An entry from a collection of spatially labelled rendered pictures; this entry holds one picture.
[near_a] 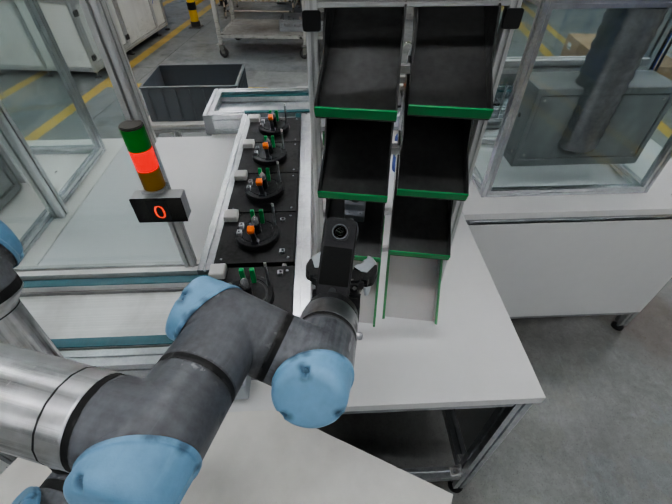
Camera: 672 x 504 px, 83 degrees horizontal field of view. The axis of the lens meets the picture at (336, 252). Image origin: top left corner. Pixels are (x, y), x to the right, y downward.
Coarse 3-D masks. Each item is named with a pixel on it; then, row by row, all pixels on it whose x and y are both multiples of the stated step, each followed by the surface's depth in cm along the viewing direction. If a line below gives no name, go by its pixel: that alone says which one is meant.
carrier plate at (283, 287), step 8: (232, 272) 111; (248, 272) 111; (256, 272) 111; (264, 272) 111; (272, 272) 111; (288, 272) 111; (224, 280) 108; (232, 280) 108; (272, 280) 108; (280, 280) 108; (288, 280) 108; (280, 288) 106; (288, 288) 106; (280, 296) 104; (288, 296) 104; (272, 304) 102; (280, 304) 102; (288, 304) 102
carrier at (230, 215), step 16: (272, 208) 118; (224, 224) 126; (240, 224) 121; (256, 224) 117; (272, 224) 123; (288, 224) 126; (224, 240) 120; (240, 240) 117; (272, 240) 118; (288, 240) 120; (224, 256) 115; (240, 256) 115; (256, 256) 115; (272, 256) 115; (288, 256) 115
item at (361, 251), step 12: (336, 204) 89; (372, 204) 88; (384, 204) 83; (336, 216) 87; (372, 216) 87; (360, 228) 86; (372, 228) 86; (360, 240) 85; (372, 240) 85; (360, 252) 84; (372, 252) 84
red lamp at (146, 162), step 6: (150, 150) 84; (132, 156) 83; (138, 156) 83; (144, 156) 84; (150, 156) 85; (138, 162) 84; (144, 162) 84; (150, 162) 85; (156, 162) 87; (138, 168) 85; (144, 168) 85; (150, 168) 86; (156, 168) 87
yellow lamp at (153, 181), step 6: (138, 174) 87; (144, 174) 86; (150, 174) 87; (156, 174) 88; (162, 174) 90; (144, 180) 87; (150, 180) 87; (156, 180) 88; (162, 180) 90; (144, 186) 89; (150, 186) 88; (156, 186) 89; (162, 186) 90
